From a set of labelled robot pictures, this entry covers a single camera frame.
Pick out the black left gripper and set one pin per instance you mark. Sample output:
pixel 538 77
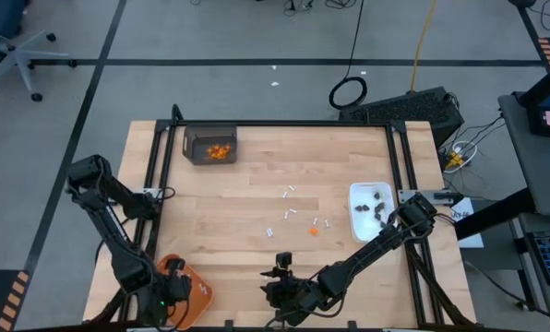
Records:
pixel 157 299

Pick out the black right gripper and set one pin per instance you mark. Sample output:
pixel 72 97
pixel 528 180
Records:
pixel 286 292

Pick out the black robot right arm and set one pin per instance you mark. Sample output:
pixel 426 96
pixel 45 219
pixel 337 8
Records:
pixel 372 249

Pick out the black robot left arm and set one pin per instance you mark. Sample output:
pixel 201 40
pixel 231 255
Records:
pixel 113 240

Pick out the orange plastic tray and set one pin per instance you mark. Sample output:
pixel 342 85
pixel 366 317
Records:
pixel 199 299

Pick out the white plastic bin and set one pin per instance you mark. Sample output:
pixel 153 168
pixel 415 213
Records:
pixel 362 230

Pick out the dark grey plastic bin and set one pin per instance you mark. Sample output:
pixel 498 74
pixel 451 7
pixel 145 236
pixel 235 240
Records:
pixel 196 138

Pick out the white paper sheet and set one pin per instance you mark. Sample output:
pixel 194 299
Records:
pixel 469 230

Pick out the black computer case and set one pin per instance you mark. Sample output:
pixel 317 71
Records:
pixel 395 108

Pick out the yellow power strip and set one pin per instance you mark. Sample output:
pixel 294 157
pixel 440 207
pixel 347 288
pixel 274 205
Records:
pixel 455 160

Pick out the black metal beam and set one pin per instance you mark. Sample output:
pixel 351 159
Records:
pixel 492 214

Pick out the grey keyboard desk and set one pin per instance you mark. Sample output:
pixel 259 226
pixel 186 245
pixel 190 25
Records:
pixel 533 304

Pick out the grey office chair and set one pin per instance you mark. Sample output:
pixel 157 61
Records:
pixel 19 57

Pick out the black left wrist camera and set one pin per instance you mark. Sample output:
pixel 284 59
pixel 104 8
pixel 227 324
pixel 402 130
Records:
pixel 179 288

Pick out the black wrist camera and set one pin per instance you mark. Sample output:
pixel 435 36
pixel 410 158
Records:
pixel 302 295
pixel 179 288

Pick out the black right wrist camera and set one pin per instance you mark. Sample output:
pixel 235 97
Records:
pixel 302 295

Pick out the silver metal bracket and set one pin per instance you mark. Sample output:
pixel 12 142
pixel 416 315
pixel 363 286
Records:
pixel 422 196

